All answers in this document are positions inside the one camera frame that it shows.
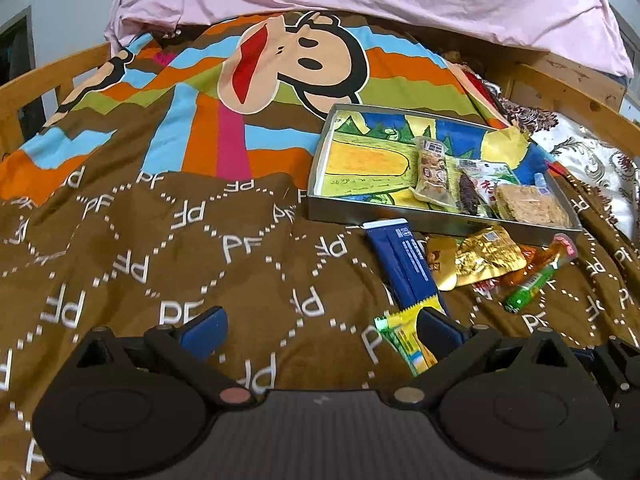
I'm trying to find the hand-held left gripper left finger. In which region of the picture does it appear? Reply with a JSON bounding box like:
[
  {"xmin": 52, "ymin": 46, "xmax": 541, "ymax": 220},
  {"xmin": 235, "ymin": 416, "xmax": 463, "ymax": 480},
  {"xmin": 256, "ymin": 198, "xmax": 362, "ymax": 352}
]
[{"xmin": 72, "ymin": 306, "xmax": 253, "ymax": 406}]

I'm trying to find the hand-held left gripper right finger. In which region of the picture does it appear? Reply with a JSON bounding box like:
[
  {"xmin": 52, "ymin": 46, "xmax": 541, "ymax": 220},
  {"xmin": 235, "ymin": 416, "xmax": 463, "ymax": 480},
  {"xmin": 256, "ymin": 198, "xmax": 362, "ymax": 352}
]
[{"xmin": 392, "ymin": 307, "xmax": 573, "ymax": 406}]

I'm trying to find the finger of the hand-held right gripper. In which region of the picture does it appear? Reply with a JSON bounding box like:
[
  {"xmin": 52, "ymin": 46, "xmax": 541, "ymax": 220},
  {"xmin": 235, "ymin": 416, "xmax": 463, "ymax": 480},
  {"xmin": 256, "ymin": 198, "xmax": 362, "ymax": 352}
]
[{"xmin": 570, "ymin": 336, "xmax": 640, "ymax": 413}]

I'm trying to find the yellow green snack packet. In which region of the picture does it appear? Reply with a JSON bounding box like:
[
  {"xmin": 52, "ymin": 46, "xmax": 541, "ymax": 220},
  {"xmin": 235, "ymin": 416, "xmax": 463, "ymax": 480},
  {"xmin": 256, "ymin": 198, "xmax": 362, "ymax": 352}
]
[{"xmin": 374, "ymin": 300, "xmax": 441, "ymax": 378}]

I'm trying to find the smooth gold snack packet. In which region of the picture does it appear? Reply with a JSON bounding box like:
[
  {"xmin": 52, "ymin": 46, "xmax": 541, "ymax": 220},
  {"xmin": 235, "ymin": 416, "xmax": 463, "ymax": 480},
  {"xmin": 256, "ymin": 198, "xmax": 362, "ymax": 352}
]
[{"xmin": 425, "ymin": 237, "xmax": 468, "ymax": 292}]

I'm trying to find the blue snack packet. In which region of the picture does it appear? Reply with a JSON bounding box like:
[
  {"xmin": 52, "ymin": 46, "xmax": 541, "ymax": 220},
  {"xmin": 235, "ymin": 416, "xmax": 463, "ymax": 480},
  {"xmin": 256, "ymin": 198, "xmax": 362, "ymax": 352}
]
[{"xmin": 363, "ymin": 218, "xmax": 451, "ymax": 318}]

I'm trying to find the crinkled gold snack packet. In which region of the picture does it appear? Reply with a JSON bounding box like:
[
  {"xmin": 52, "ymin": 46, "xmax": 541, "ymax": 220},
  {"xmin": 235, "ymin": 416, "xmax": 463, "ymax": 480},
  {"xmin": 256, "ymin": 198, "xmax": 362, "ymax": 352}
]
[{"xmin": 455, "ymin": 225, "xmax": 528, "ymax": 288}]

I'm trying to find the green sausage stick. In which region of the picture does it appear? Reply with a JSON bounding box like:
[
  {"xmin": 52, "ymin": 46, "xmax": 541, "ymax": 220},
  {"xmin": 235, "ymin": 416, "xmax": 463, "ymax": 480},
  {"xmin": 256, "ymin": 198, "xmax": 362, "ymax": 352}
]
[{"xmin": 504, "ymin": 262, "xmax": 558, "ymax": 314}]

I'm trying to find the orange chicken feet packet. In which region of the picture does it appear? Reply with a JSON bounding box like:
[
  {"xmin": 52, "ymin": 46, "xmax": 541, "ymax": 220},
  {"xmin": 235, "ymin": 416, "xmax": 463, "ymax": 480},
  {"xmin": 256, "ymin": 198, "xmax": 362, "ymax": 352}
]
[{"xmin": 472, "ymin": 234, "xmax": 578, "ymax": 301}]

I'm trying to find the clear packet with dark snack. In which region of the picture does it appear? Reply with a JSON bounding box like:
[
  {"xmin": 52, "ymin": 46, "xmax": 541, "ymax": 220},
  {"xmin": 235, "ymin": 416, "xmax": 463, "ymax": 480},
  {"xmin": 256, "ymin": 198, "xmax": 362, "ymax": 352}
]
[{"xmin": 445, "ymin": 156, "xmax": 488, "ymax": 218}]

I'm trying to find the clear rice cracker packet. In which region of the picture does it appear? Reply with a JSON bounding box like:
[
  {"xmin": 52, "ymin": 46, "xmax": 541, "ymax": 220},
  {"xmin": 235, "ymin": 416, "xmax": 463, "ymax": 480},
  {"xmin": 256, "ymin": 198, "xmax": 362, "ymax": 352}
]
[{"xmin": 492, "ymin": 175, "xmax": 573, "ymax": 228}]

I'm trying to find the clear nut bar packet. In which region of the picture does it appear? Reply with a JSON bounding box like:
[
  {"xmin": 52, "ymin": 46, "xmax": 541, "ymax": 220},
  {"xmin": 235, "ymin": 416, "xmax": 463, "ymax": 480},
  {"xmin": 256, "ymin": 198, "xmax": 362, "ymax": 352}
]
[{"xmin": 410, "ymin": 136, "xmax": 458, "ymax": 208}]

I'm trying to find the metal box with cartoon lining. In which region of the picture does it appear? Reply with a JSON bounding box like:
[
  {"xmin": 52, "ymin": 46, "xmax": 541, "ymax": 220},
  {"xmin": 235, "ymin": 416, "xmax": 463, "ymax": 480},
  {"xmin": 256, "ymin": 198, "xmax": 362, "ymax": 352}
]
[{"xmin": 306, "ymin": 103, "xmax": 583, "ymax": 248}]

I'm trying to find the brown monkey printed blanket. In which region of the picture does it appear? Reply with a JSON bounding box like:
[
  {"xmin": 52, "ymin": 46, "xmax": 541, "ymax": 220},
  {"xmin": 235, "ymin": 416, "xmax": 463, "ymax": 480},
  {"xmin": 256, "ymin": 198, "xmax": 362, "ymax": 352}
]
[{"xmin": 0, "ymin": 10, "xmax": 640, "ymax": 480}]

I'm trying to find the white floral quilt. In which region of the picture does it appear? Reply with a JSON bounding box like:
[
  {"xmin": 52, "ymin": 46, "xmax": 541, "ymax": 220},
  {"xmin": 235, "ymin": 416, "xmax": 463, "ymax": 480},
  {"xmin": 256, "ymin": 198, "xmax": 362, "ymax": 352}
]
[{"xmin": 500, "ymin": 97, "xmax": 640, "ymax": 241}]

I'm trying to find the red patterned cloth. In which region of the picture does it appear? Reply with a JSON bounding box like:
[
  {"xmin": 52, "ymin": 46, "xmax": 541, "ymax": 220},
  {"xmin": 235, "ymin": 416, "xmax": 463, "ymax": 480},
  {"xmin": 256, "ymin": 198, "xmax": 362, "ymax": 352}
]
[{"xmin": 447, "ymin": 57, "xmax": 508, "ymax": 121}]

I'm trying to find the dark window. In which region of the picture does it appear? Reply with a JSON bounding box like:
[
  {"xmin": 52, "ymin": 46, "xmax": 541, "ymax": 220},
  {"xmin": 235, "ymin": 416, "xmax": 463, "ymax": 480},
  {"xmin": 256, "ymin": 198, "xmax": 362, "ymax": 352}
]
[{"xmin": 0, "ymin": 7, "xmax": 46, "ymax": 128}]

